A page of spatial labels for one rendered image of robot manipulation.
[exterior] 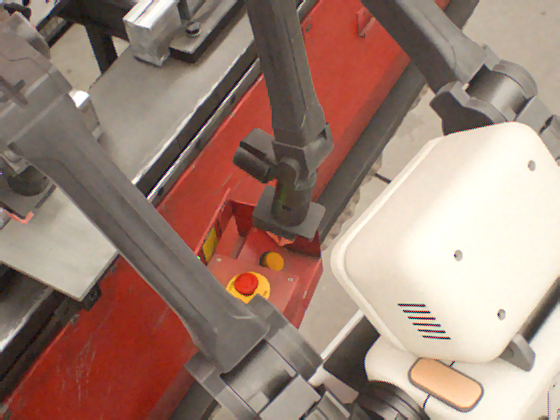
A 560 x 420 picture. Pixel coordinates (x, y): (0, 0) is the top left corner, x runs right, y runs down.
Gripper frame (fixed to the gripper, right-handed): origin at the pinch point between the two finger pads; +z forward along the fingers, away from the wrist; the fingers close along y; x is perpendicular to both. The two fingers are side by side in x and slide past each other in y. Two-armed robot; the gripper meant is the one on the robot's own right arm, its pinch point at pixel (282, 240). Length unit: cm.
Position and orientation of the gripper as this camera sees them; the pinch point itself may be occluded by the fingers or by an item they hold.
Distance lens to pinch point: 156.1
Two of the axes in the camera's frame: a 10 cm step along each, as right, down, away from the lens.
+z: -1.2, 5.3, 8.4
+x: -3.6, 7.7, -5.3
